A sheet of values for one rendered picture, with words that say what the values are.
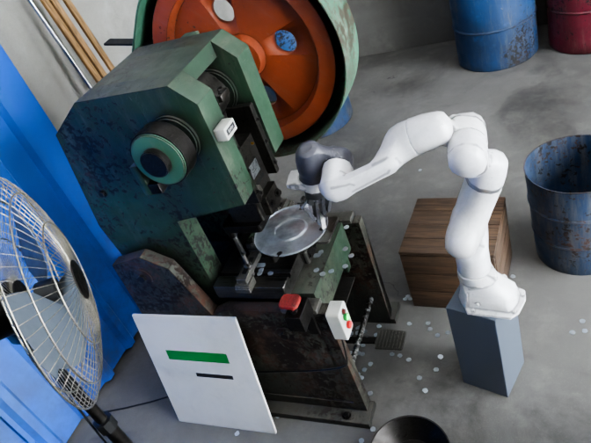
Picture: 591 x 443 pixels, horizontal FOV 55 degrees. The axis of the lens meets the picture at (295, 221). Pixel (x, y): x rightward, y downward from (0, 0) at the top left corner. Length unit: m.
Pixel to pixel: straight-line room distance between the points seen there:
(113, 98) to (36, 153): 1.07
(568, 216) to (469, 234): 0.83
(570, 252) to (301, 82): 1.37
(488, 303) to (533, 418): 0.52
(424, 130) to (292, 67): 0.71
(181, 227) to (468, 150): 1.02
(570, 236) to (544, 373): 0.59
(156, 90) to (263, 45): 0.58
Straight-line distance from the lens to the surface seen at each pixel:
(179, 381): 2.60
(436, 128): 1.63
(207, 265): 2.18
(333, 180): 1.69
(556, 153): 2.85
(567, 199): 2.51
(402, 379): 2.53
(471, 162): 1.61
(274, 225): 2.18
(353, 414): 2.45
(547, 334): 2.60
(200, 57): 1.86
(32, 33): 3.04
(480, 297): 2.04
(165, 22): 2.26
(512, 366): 2.38
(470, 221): 1.81
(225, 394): 2.50
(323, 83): 2.11
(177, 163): 1.67
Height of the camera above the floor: 2.02
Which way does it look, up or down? 35 degrees down
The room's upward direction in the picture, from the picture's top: 22 degrees counter-clockwise
